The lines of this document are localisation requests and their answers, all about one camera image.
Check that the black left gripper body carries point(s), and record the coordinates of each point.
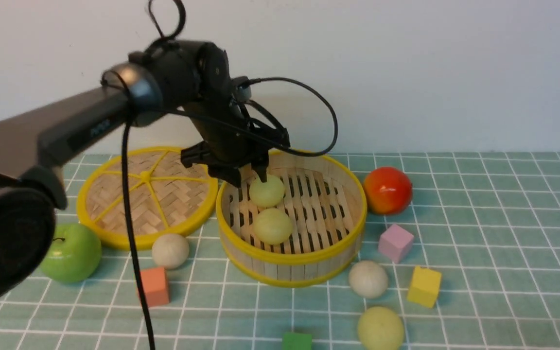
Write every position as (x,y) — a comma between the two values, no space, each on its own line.
(231,138)

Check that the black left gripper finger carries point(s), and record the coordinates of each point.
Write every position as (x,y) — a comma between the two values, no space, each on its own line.
(259,166)
(229,173)

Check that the yellow bun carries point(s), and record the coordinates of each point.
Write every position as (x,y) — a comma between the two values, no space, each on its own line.
(380,328)
(267,194)
(272,226)

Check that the white bun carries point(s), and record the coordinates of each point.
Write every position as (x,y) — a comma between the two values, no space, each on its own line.
(368,279)
(170,251)

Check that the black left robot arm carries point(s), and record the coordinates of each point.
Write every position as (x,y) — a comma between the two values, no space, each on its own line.
(169,74)

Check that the woven bamboo steamer lid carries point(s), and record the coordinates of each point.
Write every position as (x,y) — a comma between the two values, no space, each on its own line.
(165,197)

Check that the bamboo steamer tray yellow rim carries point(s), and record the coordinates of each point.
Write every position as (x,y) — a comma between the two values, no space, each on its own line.
(328,208)

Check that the red orange tomato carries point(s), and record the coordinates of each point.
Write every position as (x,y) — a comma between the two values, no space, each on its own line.
(388,190)

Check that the orange cube block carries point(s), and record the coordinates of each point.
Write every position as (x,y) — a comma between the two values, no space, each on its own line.
(155,286)

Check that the pink cube block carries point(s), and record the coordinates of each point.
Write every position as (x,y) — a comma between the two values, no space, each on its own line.
(395,243)

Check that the green apple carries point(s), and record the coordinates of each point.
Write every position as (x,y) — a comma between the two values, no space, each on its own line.
(74,255)

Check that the green cube block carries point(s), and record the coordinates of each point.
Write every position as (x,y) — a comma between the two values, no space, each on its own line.
(297,341)

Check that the yellow cube block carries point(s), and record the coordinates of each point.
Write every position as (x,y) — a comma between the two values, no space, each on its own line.
(424,286)

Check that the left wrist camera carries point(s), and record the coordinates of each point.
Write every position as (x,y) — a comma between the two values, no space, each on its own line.
(241,91)

